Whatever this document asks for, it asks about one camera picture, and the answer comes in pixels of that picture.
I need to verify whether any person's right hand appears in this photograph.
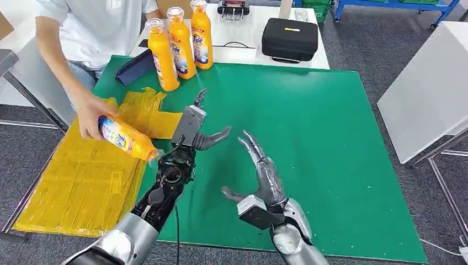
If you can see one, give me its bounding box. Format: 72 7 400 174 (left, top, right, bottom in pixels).
75 93 118 141

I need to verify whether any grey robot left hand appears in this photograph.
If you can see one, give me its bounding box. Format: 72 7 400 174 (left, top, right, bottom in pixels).
192 88 232 152

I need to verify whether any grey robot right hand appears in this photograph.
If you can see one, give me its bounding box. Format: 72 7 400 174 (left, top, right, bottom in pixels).
220 129 288 209

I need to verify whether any orange drink bottle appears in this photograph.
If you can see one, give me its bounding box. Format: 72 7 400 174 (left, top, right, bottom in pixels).
97 114 161 163
166 6 197 80
190 0 214 70
145 18 180 92

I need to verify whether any blue folding case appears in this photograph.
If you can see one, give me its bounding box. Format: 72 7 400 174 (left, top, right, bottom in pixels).
115 48 156 87

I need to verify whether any yellow plastic sheet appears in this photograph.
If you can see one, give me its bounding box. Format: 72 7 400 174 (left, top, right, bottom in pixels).
13 87 184 239

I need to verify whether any person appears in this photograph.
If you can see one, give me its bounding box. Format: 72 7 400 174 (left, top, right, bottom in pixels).
34 0 163 141

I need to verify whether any green table mat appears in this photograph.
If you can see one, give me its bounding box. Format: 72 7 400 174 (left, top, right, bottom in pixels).
91 55 428 265

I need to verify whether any brown cardboard piece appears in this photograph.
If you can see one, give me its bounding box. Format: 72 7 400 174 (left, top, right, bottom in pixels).
0 10 14 40

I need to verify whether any black zip carry case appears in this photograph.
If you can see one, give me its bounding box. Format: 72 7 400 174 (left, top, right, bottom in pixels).
261 18 320 65

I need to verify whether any black and red device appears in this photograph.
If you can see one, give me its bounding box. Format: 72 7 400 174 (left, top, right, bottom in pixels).
217 0 251 21

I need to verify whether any brown cardboard box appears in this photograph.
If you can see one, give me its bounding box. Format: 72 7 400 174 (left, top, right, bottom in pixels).
157 0 193 18

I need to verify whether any clear plastic item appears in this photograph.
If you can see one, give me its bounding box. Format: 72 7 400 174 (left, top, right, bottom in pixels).
294 8 311 23

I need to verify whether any green plastic crate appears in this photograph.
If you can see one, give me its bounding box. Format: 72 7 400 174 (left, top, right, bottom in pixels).
303 0 332 23

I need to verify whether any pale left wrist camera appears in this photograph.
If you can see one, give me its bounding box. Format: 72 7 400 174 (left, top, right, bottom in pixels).
171 105 208 147

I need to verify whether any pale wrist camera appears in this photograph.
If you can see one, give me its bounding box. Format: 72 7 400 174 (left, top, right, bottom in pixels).
171 105 208 147
237 194 286 231

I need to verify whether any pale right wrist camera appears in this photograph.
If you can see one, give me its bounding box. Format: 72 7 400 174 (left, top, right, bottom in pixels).
237 194 286 231

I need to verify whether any thin black cable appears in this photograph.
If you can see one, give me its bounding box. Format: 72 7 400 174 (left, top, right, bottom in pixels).
212 41 256 49

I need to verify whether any pale wooden post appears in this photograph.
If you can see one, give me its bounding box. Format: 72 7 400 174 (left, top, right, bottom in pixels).
279 0 294 20

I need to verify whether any white floor cable with plug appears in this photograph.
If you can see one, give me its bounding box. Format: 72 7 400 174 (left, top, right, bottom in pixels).
419 238 468 261

